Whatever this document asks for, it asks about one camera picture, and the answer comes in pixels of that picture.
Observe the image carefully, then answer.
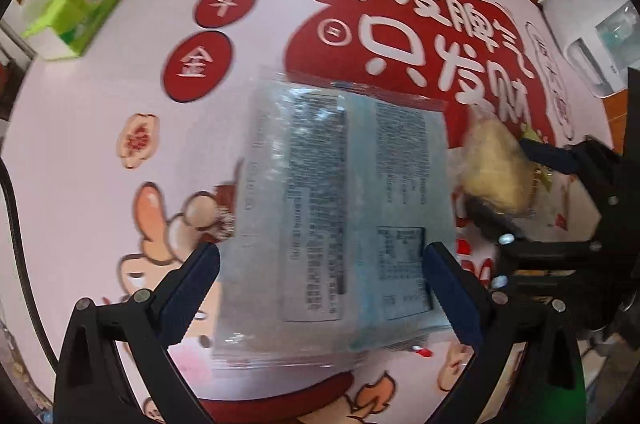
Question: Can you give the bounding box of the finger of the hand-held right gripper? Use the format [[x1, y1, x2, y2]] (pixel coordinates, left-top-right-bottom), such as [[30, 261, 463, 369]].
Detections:
[[519, 138, 583, 175], [464, 198, 533, 247]]

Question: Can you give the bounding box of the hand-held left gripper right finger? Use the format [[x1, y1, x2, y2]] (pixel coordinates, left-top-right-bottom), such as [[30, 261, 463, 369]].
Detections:
[[422, 241, 587, 424]]

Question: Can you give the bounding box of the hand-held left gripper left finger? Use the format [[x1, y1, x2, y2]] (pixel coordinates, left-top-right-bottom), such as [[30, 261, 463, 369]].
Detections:
[[52, 243, 222, 424]]

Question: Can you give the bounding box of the clear packet of yellow cake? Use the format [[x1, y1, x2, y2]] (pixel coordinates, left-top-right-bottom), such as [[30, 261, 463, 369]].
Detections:
[[450, 109, 551, 219]]

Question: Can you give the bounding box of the large light blue snack packet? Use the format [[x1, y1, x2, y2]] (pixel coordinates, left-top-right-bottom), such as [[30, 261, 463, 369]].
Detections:
[[215, 71, 455, 370]]

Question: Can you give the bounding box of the white bottle sterilizer appliance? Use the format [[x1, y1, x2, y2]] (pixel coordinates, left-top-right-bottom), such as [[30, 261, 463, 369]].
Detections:
[[537, 0, 640, 98]]

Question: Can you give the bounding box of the black cable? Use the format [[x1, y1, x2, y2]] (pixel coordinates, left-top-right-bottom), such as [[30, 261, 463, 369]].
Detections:
[[0, 156, 57, 372]]

